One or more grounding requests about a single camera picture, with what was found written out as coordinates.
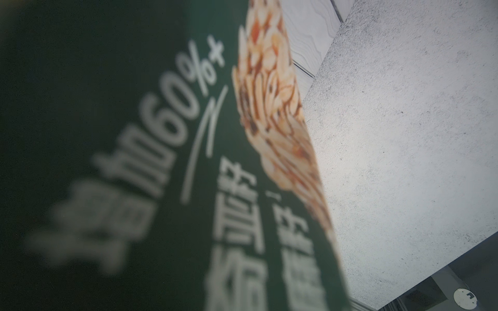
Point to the green oats bag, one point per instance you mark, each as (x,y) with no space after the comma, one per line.
(155,156)

